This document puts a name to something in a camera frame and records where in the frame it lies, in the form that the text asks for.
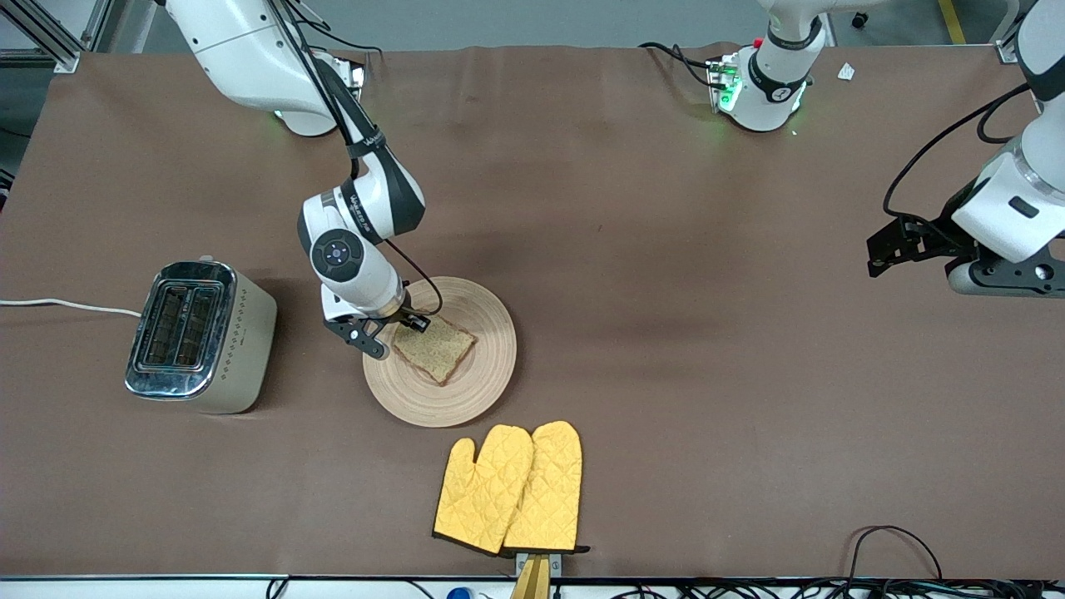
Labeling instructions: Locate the silver two-slot toaster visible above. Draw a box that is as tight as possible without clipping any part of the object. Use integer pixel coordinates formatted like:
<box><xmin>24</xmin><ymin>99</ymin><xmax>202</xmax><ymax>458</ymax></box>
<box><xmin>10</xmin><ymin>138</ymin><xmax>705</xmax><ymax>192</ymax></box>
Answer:
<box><xmin>125</xmin><ymin>256</ymin><xmax>278</xmax><ymax>414</ymax></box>

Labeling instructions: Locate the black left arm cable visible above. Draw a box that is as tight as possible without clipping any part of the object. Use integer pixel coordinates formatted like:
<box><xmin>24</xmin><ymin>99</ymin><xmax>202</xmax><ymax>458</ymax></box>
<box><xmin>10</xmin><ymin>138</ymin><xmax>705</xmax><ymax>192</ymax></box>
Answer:
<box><xmin>882</xmin><ymin>83</ymin><xmax>1033</xmax><ymax>225</ymax></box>

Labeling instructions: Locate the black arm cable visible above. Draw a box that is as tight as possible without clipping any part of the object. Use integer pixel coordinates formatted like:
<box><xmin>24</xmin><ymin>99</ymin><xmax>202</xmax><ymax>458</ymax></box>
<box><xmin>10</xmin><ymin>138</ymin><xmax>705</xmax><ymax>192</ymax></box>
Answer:
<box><xmin>266</xmin><ymin>0</ymin><xmax>443</xmax><ymax>317</ymax></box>
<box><xmin>882</xmin><ymin>83</ymin><xmax>1033</xmax><ymax>225</ymax></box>

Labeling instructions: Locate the brown bread slice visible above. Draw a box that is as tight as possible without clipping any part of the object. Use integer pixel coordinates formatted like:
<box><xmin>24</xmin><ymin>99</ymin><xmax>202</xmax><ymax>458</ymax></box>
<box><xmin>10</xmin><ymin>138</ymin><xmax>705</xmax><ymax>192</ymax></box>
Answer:
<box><xmin>391</xmin><ymin>316</ymin><xmax>478</xmax><ymax>386</ymax></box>

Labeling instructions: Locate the brown table cover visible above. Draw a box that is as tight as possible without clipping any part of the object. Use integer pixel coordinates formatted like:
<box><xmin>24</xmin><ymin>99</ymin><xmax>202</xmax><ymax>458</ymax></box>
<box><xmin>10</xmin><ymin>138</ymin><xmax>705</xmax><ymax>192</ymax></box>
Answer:
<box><xmin>0</xmin><ymin>43</ymin><xmax>1065</xmax><ymax>581</ymax></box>

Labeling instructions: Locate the round wooden plate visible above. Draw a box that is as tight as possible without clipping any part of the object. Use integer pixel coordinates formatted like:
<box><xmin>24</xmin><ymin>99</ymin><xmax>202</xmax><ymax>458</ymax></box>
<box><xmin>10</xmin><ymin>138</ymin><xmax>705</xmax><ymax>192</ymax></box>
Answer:
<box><xmin>363</xmin><ymin>276</ymin><xmax>518</xmax><ymax>428</ymax></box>

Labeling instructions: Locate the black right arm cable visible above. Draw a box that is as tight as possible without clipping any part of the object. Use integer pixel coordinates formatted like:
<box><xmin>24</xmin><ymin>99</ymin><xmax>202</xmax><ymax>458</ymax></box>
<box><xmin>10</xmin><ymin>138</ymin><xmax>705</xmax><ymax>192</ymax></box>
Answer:
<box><xmin>266</xmin><ymin>0</ymin><xmax>443</xmax><ymax>317</ymax></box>

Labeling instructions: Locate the white toaster power cord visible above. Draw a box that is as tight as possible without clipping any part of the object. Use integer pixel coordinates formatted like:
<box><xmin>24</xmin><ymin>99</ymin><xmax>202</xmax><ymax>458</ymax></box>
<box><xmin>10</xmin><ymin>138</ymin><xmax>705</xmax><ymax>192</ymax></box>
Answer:
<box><xmin>0</xmin><ymin>298</ymin><xmax>142</xmax><ymax>318</ymax></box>

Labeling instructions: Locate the yellow quilted oven mitt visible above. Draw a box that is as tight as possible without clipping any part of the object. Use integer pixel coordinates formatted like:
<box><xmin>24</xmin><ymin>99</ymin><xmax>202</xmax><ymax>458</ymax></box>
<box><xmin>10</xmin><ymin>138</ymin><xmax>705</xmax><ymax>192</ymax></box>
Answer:
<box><xmin>503</xmin><ymin>421</ymin><xmax>590</xmax><ymax>555</ymax></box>
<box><xmin>433</xmin><ymin>424</ymin><xmax>535</xmax><ymax>556</ymax></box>

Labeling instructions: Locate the black cable loop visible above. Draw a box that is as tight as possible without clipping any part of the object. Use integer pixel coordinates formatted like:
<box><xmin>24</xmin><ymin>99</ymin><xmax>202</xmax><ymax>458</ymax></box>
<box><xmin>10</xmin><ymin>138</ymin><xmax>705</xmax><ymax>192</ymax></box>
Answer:
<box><xmin>845</xmin><ymin>525</ymin><xmax>945</xmax><ymax>583</ymax></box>

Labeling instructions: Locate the black cable bundle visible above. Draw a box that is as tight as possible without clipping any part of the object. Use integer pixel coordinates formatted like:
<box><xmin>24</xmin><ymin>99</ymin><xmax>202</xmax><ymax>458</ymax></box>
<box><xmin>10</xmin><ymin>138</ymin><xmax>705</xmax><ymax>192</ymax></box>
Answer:
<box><xmin>582</xmin><ymin>577</ymin><xmax>1065</xmax><ymax>599</ymax></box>

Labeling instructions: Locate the aluminium frame profile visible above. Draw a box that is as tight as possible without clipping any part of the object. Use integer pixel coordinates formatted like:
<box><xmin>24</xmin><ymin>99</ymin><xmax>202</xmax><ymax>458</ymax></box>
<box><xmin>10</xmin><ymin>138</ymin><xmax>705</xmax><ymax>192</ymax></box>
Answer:
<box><xmin>994</xmin><ymin>0</ymin><xmax>1033</xmax><ymax>64</ymax></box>
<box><xmin>0</xmin><ymin>0</ymin><xmax>111</xmax><ymax>72</ymax></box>

